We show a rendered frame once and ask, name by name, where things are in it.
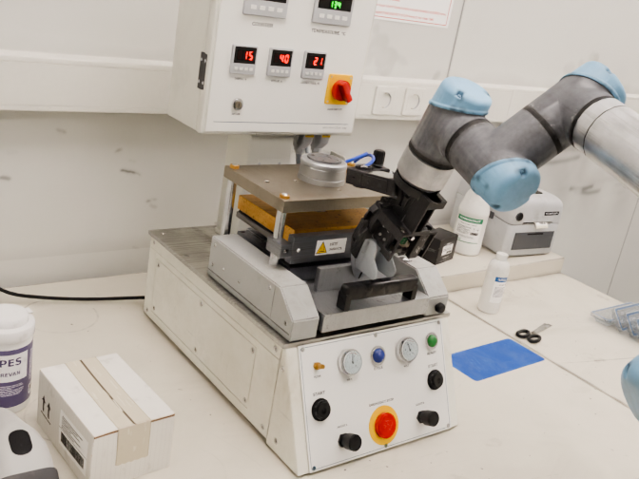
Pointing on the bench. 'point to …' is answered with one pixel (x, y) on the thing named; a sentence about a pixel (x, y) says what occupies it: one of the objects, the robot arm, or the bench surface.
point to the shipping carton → (105, 418)
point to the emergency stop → (385, 425)
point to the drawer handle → (408, 284)
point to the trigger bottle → (471, 223)
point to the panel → (371, 392)
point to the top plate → (304, 183)
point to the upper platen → (319, 220)
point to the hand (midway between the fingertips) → (358, 268)
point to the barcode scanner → (23, 450)
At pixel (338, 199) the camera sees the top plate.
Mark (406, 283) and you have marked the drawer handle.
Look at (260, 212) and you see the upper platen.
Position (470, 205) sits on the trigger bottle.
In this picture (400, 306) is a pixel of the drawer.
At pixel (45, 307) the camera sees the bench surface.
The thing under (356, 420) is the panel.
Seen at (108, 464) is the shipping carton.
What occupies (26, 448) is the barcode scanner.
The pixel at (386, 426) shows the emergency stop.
